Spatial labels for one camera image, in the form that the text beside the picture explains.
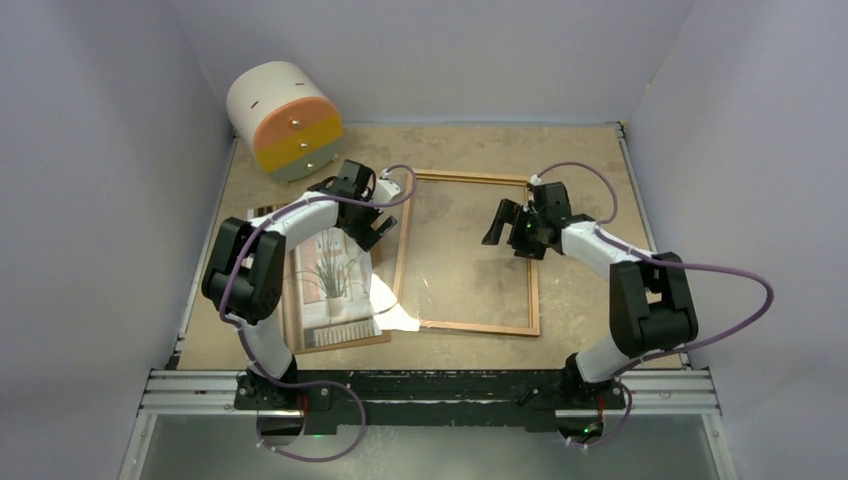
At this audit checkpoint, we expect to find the wooden picture frame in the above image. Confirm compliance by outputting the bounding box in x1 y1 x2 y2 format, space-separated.
392 169 541 338

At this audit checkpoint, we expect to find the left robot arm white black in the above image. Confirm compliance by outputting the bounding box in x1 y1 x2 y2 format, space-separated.
201 160 414 409

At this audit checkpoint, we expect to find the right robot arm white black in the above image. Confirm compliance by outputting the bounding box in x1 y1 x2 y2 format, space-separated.
482 182 699 407

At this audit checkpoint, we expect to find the clear glass pane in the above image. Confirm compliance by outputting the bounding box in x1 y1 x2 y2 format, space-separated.
373 180 528 332

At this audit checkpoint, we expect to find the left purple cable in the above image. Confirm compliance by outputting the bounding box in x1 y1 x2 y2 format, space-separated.
217 164 419 463

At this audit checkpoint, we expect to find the plant photo print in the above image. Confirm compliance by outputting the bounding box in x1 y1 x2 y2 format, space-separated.
246 201 393 350

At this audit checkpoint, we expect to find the brown frame backing board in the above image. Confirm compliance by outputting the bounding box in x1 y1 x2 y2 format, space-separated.
254 201 393 356

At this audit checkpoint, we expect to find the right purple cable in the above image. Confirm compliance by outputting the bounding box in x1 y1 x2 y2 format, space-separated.
529 160 775 452

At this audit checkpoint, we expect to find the purple cable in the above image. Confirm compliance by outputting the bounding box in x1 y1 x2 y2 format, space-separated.
529 160 775 452
217 164 419 463

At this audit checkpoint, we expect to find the round three-drawer cabinet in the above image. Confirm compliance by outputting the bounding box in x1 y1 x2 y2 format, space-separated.
226 61 343 183

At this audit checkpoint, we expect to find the black aluminium mounting rail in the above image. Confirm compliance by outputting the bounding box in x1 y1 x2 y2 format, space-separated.
140 369 720 437

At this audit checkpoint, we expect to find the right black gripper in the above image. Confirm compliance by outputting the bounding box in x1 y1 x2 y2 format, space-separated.
482 199 547 261

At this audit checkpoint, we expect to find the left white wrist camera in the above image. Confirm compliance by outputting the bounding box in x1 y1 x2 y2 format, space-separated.
370 171 404 209

